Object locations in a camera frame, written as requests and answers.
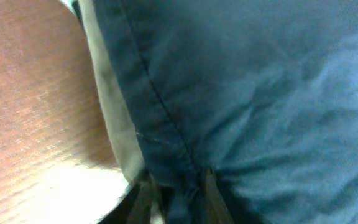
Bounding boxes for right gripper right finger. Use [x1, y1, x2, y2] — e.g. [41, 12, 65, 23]
[203, 169, 234, 224]

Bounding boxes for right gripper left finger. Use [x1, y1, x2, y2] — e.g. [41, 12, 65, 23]
[99, 177, 155, 224]

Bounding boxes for dark blue shorts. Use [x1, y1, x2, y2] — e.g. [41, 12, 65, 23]
[92, 0, 358, 223]

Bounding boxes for khaki shorts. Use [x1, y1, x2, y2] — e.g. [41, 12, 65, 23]
[78, 0, 144, 183]

